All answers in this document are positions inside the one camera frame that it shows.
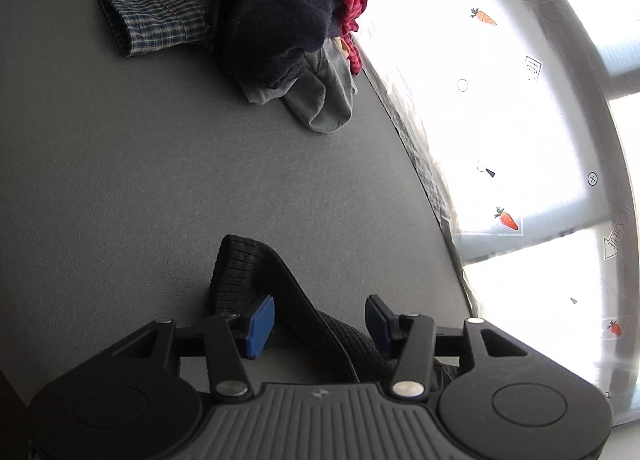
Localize blue plaid shorts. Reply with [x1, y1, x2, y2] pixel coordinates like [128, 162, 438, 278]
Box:
[90, 0, 213, 58]

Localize navy blue garment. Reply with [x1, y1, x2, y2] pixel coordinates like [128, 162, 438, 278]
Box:
[215, 0, 346, 91]

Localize white printed plastic sheet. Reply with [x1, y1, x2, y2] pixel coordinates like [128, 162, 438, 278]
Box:
[350, 0, 640, 426]

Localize black knit sweater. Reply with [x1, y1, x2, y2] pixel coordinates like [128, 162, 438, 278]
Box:
[207, 234, 461, 386]

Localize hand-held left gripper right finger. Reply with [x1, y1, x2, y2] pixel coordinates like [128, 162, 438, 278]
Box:
[365, 294, 531, 400]

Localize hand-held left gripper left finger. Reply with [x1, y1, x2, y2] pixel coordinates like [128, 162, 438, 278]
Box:
[102, 294, 277, 404]

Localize grey garment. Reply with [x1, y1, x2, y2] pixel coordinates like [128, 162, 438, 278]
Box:
[245, 38, 358, 135]

